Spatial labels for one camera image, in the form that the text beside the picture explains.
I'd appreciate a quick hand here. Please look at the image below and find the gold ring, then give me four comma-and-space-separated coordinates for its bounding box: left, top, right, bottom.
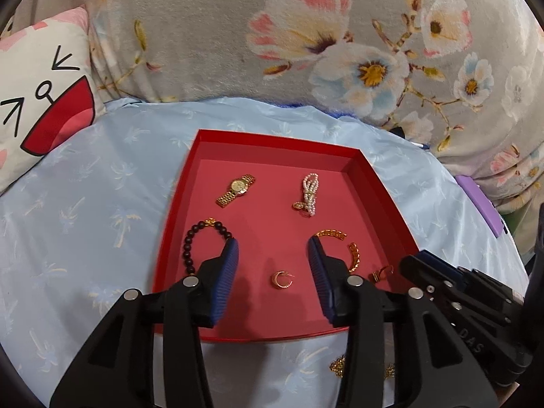
368, 264, 395, 284

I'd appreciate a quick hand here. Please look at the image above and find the gold chain necklace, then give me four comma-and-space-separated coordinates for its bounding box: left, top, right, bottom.
329, 354, 397, 381

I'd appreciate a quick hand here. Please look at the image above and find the gold chain bracelet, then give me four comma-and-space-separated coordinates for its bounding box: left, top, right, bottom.
311, 228, 362, 275

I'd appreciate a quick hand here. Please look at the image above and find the black bead bracelet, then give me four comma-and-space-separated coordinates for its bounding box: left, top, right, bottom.
182, 217, 235, 277

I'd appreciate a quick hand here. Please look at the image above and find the gold hoop earring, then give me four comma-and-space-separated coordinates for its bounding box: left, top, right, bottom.
270, 271, 294, 289

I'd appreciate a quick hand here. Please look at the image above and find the pearl bracelet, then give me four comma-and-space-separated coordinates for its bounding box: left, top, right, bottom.
291, 172, 321, 219

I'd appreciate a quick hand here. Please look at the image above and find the gold wrist watch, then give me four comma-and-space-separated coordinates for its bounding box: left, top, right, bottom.
216, 174, 255, 208

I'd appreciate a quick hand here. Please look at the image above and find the purple object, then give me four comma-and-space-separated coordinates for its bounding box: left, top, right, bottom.
455, 175, 504, 238

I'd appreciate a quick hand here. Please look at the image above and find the light blue palm cloth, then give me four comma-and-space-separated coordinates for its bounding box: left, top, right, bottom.
1, 99, 528, 403

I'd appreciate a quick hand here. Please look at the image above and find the blue pen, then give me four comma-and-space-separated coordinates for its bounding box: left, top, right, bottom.
410, 142, 430, 151

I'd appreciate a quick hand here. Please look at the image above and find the red cardboard box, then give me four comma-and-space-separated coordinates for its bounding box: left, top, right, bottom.
153, 130, 418, 343

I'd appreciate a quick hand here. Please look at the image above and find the grey floral blanket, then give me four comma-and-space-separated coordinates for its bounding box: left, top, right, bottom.
4, 0, 543, 215

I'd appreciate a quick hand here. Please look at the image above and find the cat face pillow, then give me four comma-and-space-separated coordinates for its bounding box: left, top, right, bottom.
1, 7, 105, 191

